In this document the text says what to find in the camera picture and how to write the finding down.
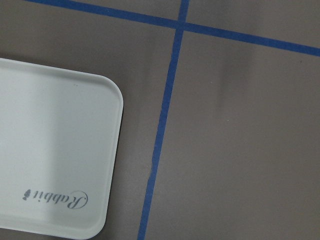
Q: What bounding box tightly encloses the white rabbit print tray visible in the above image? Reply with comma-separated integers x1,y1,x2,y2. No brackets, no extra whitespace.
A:
0,58,124,240

